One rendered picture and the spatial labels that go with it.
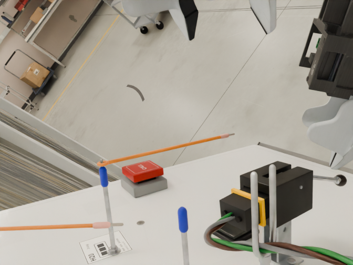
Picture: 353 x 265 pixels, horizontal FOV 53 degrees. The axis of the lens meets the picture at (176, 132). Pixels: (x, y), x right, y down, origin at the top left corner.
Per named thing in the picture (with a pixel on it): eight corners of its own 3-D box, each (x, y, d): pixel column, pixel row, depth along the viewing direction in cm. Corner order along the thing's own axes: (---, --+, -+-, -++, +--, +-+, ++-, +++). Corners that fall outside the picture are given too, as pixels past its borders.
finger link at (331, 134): (291, 159, 41) (318, 85, 36) (343, 169, 40) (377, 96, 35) (294, 174, 38) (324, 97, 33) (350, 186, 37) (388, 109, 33)
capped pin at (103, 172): (123, 250, 39) (111, 157, 36) (114, 257, 37) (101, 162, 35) (113, 246, 39) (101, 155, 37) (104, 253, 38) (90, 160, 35)
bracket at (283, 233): (303, 261, 34) (304, 215, 33) (288, 272, 33) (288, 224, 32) (267, 242, 38) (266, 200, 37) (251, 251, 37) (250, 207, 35)
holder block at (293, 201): (312, 209, 34) (313, 170, 33) (274, 229, 31) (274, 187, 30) (277, 195, 37) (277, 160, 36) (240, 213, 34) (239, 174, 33)
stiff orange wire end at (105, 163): (237, 136, 43) (237, 132, 43) (99, 169, 35) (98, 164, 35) (231, 134, 44) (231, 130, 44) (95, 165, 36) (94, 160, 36)
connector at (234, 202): (280, 210, 32) (279, 190, 31) (244, 233, 29) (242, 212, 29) (254, 200, 34) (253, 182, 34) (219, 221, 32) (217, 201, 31)
